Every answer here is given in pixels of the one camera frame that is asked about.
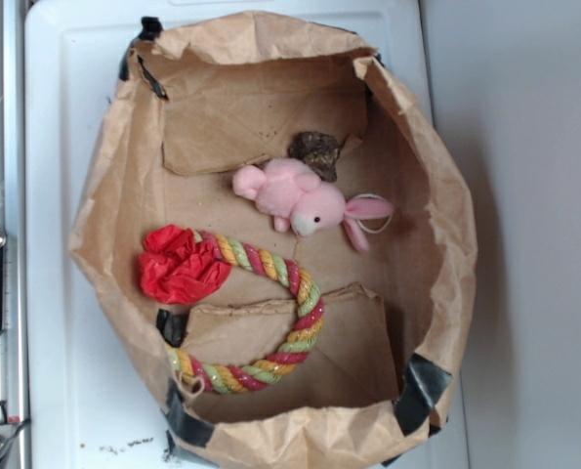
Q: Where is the white plastic tray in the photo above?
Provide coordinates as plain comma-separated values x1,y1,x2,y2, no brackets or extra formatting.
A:
23,0,472,469

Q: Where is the aluminium frame rail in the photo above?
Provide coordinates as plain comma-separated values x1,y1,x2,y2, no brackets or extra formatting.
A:
0,1,31,468

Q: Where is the multicolour twisted rope toy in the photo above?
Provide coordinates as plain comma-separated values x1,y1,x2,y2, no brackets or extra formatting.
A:
167,232,325,394

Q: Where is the brown paper bag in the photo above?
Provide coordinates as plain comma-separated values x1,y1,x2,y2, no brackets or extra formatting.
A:
69,12,477,468

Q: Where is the pink plush bunny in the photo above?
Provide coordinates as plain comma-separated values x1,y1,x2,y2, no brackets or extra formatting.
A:
232,158,394,253

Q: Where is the red paper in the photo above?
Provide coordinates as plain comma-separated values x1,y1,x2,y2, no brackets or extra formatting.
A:
139,225,231,305

